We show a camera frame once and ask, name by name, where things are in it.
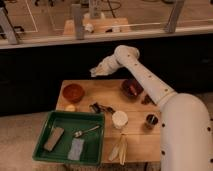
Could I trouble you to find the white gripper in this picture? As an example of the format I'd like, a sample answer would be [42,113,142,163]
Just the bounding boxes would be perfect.
[90,67,106,77]

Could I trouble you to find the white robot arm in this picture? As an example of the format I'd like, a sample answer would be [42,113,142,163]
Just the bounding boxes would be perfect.
[90,45,213,171]

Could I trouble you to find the dark brown bowl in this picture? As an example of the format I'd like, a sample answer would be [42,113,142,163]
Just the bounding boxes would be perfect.
[121,79,143,98]

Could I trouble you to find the red orange bowl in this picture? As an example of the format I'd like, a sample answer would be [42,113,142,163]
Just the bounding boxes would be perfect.
[62,83,85,103]

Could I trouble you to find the black binder clip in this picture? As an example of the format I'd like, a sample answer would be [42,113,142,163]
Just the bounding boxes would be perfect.
[89,103,115,114]

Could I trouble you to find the wooden stand behind glass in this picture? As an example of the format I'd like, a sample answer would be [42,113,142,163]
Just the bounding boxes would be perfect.
[63,18,131,36]

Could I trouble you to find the small yellow ball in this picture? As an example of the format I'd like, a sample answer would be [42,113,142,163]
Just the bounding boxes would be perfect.
[65,104,76,112]

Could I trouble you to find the white cup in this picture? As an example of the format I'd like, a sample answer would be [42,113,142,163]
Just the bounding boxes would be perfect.
[112,111,128,129]

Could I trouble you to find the dark dried fruit pile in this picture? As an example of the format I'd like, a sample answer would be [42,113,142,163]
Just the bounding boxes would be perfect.
[141,95,154,105]

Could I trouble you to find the small dark metal cup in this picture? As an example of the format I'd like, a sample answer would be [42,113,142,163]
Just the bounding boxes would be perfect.
[145,114,158,129]

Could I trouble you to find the metal spoon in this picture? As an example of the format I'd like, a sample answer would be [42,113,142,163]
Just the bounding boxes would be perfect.
[73,125,100,138]

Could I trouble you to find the wooden chopsticks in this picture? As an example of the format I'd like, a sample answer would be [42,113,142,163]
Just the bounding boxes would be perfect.
[119,134,127,165]

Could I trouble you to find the green plastic tray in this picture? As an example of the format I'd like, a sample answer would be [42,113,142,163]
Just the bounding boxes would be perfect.
[33,111,105,166]

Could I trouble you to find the pale wooden spatula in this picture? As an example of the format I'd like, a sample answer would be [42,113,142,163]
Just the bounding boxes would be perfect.
[108,142,120,161]

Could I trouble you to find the grey cloth piece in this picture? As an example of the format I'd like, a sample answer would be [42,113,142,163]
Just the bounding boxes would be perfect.
[68,138,84,160]

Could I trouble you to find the grey metal post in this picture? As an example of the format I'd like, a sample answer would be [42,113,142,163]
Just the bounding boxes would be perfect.
[71,4,84,40]

